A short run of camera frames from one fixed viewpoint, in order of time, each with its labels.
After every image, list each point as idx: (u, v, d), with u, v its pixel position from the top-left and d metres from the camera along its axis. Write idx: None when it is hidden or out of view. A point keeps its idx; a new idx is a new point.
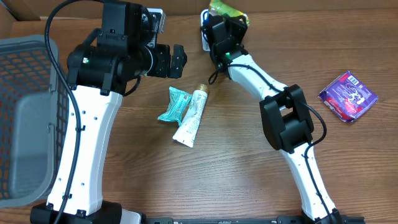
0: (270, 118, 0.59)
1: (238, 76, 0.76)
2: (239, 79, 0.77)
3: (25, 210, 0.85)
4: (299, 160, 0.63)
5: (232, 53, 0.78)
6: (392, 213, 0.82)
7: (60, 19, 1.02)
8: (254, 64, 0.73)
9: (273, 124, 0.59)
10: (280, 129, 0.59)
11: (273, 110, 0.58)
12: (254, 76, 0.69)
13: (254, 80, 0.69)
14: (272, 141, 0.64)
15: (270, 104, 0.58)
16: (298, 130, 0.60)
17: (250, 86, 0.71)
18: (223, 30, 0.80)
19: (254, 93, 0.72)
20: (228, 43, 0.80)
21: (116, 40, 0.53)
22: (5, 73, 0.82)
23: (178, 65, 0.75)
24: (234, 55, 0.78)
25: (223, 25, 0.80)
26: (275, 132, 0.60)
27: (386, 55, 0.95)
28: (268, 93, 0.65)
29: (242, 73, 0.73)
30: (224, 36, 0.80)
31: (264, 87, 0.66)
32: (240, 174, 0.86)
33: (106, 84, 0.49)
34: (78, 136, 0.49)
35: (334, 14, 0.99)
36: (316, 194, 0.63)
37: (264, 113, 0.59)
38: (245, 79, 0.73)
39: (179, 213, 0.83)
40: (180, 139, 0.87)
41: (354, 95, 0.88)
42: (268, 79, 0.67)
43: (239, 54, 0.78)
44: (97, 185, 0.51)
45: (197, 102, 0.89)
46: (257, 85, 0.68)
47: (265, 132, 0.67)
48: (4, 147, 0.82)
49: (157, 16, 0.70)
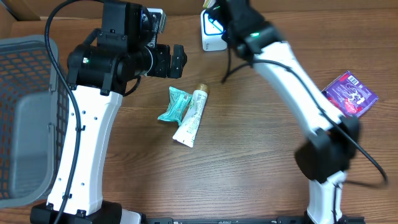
0: (319, 157, 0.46)
1: (270, 77, 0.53)
2: (273, 82, 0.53)
3: (25, 210, 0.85)
4: (329, 187, 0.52)
5: (260, 31, 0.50)
6: (392, 213, 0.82)
7: (60, 19, 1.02)
8: (296, 65, 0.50)
9: (320, 162, 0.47)
10: (326, 167, 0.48)
11: (327, 148, 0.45)
12: (300, 89, 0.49)
13: (296, 95, 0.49)
14: (309, 173, 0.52)
15: (323, 139, 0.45)
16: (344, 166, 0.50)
17: (290, 100, 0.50)
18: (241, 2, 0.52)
19: (291, 109, 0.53)
20: (250, 18, 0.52)
21: (116, 40, 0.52)
22: (5, 73, 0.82)
23: (178, 65, 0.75)
24: (263, 37, 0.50)
25: None
26: (319, 170, 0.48)
27: (387, 55, 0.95)
28: (318, 121, 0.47)
29: (279, 78, 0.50)
30: (243, 7, 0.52)
31: (313, 109, 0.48)
32: (240, 174, 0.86)
33: (106, 84, 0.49)
34: (78, 136, 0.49)
35: (335, 14, 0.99)
36: (331, 211, 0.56)
37: (311, 148, 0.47)
38: (283, 86, 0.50)
39: (179, 213, 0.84)
40: (180, 139, 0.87)
41: (354, 95, 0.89)
42: (317, 97, 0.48)
43: (271, 32, 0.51)
44: (97, 185, 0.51)
45: (197, 102, 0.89)
46: (300, 102, 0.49)
47: (296, 158, 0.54)
48: (4, 147, 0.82)
49: (157, 16, 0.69)
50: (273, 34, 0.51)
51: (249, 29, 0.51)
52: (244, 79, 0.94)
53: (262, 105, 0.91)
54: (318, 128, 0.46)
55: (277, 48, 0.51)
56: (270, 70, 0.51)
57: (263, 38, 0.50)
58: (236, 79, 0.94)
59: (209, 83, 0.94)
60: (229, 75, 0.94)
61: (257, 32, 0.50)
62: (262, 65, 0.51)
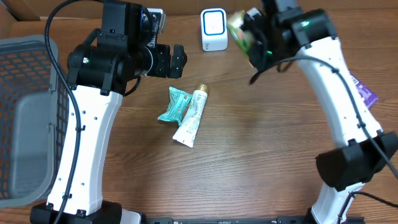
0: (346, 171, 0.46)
1: (311, 77, 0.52)
2: (312, 81, 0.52)
3: (25, 210, 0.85)
4: (344, 195, 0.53)
5: (311, 19, 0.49)
6: (392, 213, 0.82)
7: (60, 19, 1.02)
8: (344, 71, 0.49)
9: (345, 175, 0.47)
10: (349, 179, 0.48)
11: (356, 163, 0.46)
12: (342, 97, 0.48)
13: (337, 102, 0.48)
14: (327, 178, 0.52)
15: (354, 151, 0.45)
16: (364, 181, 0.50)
17: (329, 104, 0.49)
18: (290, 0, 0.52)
19: (326, 111, 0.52)
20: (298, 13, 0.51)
21: (116, 40, 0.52)
22: (6, 73, 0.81)
23: (178, 65, 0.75)
24: (314, 26, 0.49)
25: None
26: (340, 181, 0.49)
27: (387, 55, 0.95)
28: (356, 132, 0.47)
29: (323, 80, 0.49)
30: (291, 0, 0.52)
31: (352, 119, 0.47)
32: (240, 174, 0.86)
33: (106, 84, 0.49)
34: (78, 136, 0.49)
35: (335, 14, 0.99)
36: (336, 216, 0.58)
37: (339, 160, 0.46)
38: (324, 89, 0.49)
39: (179, 213, 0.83)
40: (180, 139, 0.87)
41: None
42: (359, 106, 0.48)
43: (321, 20, 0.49)
44: (97, 185, 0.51)
45: (197, 102, 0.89)
46: (339, 112, 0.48)
47: (317, 160, 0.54)
48: (4, 147, 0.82)
49: (157, 16, 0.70)
50: (325, 24, 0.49)
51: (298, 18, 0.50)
52: (244, 79, 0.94)
53: (262, 105, 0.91)
54: (354, 144, 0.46)
55: (326, 46, 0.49)
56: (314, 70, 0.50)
57: (314, 27, 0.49)
58: (236, 79, 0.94)
59: (209, 83, 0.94)
60: (229, 75, 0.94)
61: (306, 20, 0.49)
62: (308, 63, 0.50)
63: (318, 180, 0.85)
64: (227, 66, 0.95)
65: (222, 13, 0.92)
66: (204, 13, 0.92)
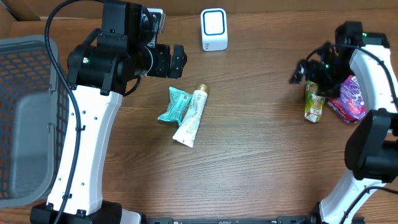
0: (370, 138, 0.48)
1: (359, 70, 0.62)
2: (359, 75, 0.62)
3: (25, 210, 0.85)
4: (359, 188, 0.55)
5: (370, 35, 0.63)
6: (392, 213, 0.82)
7: (60, 19, 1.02)
8: (387, 65, 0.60)
9: (370, 140, 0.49)
10: (372, 150, 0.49)
11: (382, 127, 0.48)
12: (381, 78, 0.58)
13: (376, 79, 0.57)
14: (350, 162, 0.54)
15: (384, 119, 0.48)
16: (389, 170, 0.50)
17: (368, 83, 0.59)
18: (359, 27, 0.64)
19: (364, 93, 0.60)
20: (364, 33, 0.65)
21: (115, 40, 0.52)
22: (6, 73, 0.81)
23: (178, 65, 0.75)
24: (370, 38, 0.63)
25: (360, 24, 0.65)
26: (362, 150, 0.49)
27: (387, 55, 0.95)
28: (388, 104, 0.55)
29: (367, 66, 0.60)
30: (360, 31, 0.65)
31: (387, 95, 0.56)
32: (240, 174, 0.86)
33: (106, 84, 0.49)
34: (78, 136, 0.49)
35: (335, 14, 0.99)
36: (343, 211, 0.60)
37: (366, 122, 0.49)
38: (366, 78, 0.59)
39: (180, 213, 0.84)
40: (180, 139, 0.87)
41: (358, 96, 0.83)
42: (394, 88, 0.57)
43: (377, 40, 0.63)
44: (97, 185, 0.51)
45: (197, 102, 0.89)
46: (377, 88, 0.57)
47: (347, 145, 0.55)
48: (4, 147, 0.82)
49: (157, 16, 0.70)
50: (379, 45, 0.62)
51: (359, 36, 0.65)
52: (244, 79, 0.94)
53: (262, 105, 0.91)
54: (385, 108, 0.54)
55: (377, 47, 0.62)
56: (364, 62, 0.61)
57: (372, 41, 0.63)
58: (236, 79, 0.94)
59: (209, 83, 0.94)
60: (229, 74, 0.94)
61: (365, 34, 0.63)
62: (358, 53, 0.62)
63: (318, 180, 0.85)
64: (227, 66, 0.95)
65: (222, 13, 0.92)
66: (204, 13, 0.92)
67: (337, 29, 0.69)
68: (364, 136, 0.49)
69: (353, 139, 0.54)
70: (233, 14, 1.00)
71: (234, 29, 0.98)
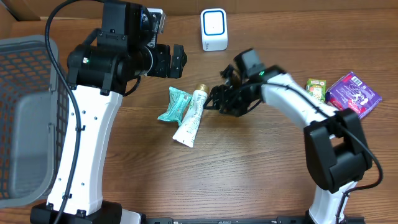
0: (319, 154, 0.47)
1: (276, 100, 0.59)
2: (280, 104, 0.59)
3: (25, 210, 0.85)
4: (338, 195, 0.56)
5: (267, 71, 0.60)
6: (392, 213, 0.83)
7: (60, 19, 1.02)
8: (295, 86, 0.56)
9: (321, 155, 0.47)
10: (330, 162, 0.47)
11: (322, 138, 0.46)
12: (296, 99, 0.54)
13: (293, 102, 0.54)
14: (319, 181, 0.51)
15: (318, 129, 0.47)
16: (354, 170, 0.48)
17: (290, 109, 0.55)
18: (255, 56, 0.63)
19: (295, 120, 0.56)
20: (261, 66, 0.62)
21: (116, 40, 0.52)
22: (5, 73, 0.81)
23: (178, 65, 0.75)
24: (269, 73, 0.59)
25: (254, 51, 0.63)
26: (323, 168, 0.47)
27: (387, 55, 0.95)
28: (313, 117, 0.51)
29: (280, 95, 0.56)
30: (257, 61, 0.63)
31: (308, 110, 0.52)
32: (240, 174, 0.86)
33: (106, 84, 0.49)
34: (78, 136, 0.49)
35: (335, 14, 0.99)
36: (334, 214, 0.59)
37: (308, 141, 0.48)
38: (285, 105, 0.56)
39: (180, 213, 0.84)
40: (180, 139, 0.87)
41: (357, 96, 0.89)
42: (313, 101, 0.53)
43: (275, 73, 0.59)
44: (97, 185, 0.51)
45: (197, 102, 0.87)
46: (298, 108, 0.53)
47: (308, 168, 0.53)
48: (4, 147, 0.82)
49: (157, 16, 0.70)
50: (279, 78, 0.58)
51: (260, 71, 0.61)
52: None
53: (262, 105, 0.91)
54: (313, 121, 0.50)
55: (279, 77, 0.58)
56: (274, 94, 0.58)
57: (271, 76, 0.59)
58: None
59: (209, 83, 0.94)
60: None
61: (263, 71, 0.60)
62: (267, 89, 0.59)
63: None
64: (227, 66, 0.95)
65: (222, 13, 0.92)
66: (204, 14, 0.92)
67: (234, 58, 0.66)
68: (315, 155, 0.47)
69: (308, 158, 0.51)
70: (233, 14, 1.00)
71: (234, 29, 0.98)
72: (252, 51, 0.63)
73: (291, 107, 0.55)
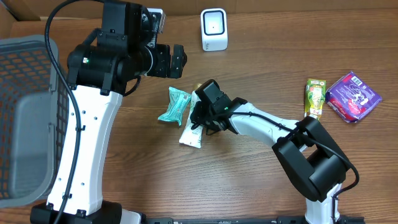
0: (293, 166, 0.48)
1: (245, 128, 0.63)
2: (250, 131, 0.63)
3: (25, 210, 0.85)
4: (328, 200, 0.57)
5: (231, 106, 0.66)
6: (392, 213, 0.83)
7: (60, 19, 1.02)
8: (258, 111, 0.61)
9: (296, 167, 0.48)
10: (308, 172, 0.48)
11: (291, 151, 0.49)
12: (260, 121, 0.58)
13: (259, 124, 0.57)
14: (306, 194, 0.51)
15: (285, 145, 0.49)
16: (334, 175, 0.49)
17: (257, 133, 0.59)
18: (215, 89, 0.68)
19: (267, 142, 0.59)
20: (224, 98, 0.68)
21: (116, 40, 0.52)
22: (5, 73, 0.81)
23: (178, 65, 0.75)
24: (232, 106, 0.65)
25: (213, 84, 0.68)
26: (302, 180, 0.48)
27: (386, 55, 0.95)
28: (278, 134, 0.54)
29: (245, 122, 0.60)
30: (217, 92, 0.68)
31: (274, 129, 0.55)
32: (239, 174, 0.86)
33: (106, 84, 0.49)
34: (78, 136, 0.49)
35: (335, 14, 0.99)
36: (329, 216, 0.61)
37: (280, 158, 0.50)
38: (254, 130, 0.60)
39: (179, 213, 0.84)
40: (186, 140, 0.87)
41: (357, 96, 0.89)
42: (275, 119, 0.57)
43: (238, 105, 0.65)
44: (97, 185, 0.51)
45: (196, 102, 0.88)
46: (265, 129, 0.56)
47: (293, 184, 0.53)
48: (4, 147, 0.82)
49: (157, 16, 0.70)
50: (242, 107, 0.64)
51: (224, 105, 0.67)
52: (244, 79, 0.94)
53: (262, 105, 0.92)
54: (280, 137, 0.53)
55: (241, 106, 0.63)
56: (241, 123, 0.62)
57: (236, 108, 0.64)
58: (235, 79, 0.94)
59: None
60: (229, 74, 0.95)
61: (227, 106, 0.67)
62: (234, 119, 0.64)
63: None
64: (227, 66, 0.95)
65: (222, 13, 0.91)
66: (204, 14, 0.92)
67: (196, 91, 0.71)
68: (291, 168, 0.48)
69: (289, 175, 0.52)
70: (233, 14, 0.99)
71: (234, 29, 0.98)
72: (211, 82, 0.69)
73: (258, 130, 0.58)
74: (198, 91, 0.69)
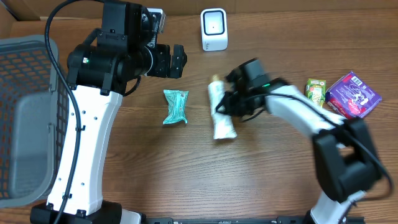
0: (326, 162, 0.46)
1: (280, 110, 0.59)
2: (285, 114, 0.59)
3: (25, 210, 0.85)
4: (346, 204, 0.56)
5: (271, 84, 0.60)
6: (392, 213, 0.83)
7: (60, 19, 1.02)
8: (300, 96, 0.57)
9: (329, 164, 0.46)
10: (339, 170, 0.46)
11: (331, 147, 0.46)
12: (301, 106, 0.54)
13: (300, 111, 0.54)
14: (327, 190, 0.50)
15: (326, 138, 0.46)
16: (364, 181, 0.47)
17: (295, 118, 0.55)
18: (258, 66, 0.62)
19: (301, 129, 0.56)
20: (267, 78, 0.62)
21: (116, 40, 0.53)
22: (5, 73, 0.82)
23: (178, 65, 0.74)
24: (273, 86, 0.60)
25: (257, 61, 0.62)
26: (331, 177, 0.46)
27: (386, 55, 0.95)
28: (321, 124, 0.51)
29: (284, 105, 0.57)
30: (261, 71, 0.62)
31: (315, 118, 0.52)
32: (239, 174, 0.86)
33: (106, 84, 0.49)
34: (78, 136, 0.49)
35: (335, 14, 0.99)
36: (337, 219, 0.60)
37: (315, 149, 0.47)
38: (291, 115, 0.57)
39: (179, 213, 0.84)
40: (221, 134, 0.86)
41: (357, 96, 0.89)
42: (318, 109, 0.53)
43: (280, 85, 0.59)
44: (97, 185, 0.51)
45: (216, 94, 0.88)
46: (304, 116, 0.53)
47: (316, 175, 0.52)
48: (4, 147, 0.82)
49: (157, 16, 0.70)
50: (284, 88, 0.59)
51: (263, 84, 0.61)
52: None
53: None
54: (320, 129, 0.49)
55: (283, 88, 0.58)
56: (278, 104, 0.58)
57: (277, 88, 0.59)
58: None
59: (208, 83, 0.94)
60: None
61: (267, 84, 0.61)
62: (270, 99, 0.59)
63: None
64: (227, 66, 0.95)
65: (222, 13, 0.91)
66: (204, 14, 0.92)
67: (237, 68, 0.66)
68: (324, 163, 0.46)
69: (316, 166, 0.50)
70: (233, 14, 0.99)
71: (234, 29, 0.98)
72: (255, 60, 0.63)
73: (296, 116, 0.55)
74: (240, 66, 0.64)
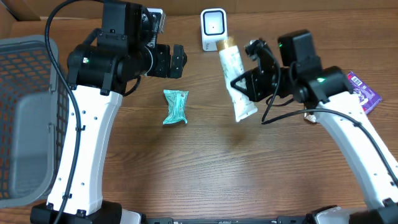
0: None
1: (333, 129, 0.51)
2: (337, 137, 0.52)
3: (25, 210, 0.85)
4: None
5: (327, 76, 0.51)
6: None
7: (60, 19, 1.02)
8: (367, 124, 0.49)
9: None
10: None
11: None
12: (369, 150, 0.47)
13: (366, 157, 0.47)
14: None
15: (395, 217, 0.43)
16: None
17: (354, 157, 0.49)
18: (308, 44, 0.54)
19: (354, 169, 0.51)
20: (316, 61, 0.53)
21: (116, 40, 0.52)
22: (6, 73, 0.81)
23: (178, 65, 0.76)
24: (329, 77, 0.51)
25: (308, 37, 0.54)
26: None
27: (386, 55, 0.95)
28: (390, 191, 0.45)
29: (346, 135, 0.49)
30: (310, 51, 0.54)
31: (382, 175, 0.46)
32: (240, 174, 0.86)
33: (106, 84, 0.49)
34: (78, 136, 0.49)
35: (335, 14, 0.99)
36: None
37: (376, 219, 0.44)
38: (347, 147, 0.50)
39: (179, 213, 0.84)
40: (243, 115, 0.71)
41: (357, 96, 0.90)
42: (390, 162, 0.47)
43: (337, 78, 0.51)
44: (97, 185, 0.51)
45: (232, 64, 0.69)
46: (370, 168, 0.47)
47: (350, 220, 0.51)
48: (4, 147, 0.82)
49: (157, 15, 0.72)
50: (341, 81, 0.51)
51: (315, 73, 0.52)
52: None
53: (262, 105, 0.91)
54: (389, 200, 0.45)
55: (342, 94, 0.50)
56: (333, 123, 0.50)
57: (333, 79, 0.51)
58: None
59: (208, 83, 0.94)
60: None
61: (322, 76, 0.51)
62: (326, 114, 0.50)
63: (319, 180, 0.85)
64: None
65: (222, 13, 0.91)
66: (204, 14, 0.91)
67: (278, 42, 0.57)
68: None
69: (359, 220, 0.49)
70: (233, 14, 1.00)
71: (234, 29, 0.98)
72: (306, 34, 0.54)
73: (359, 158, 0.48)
74: (284, 39, 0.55)
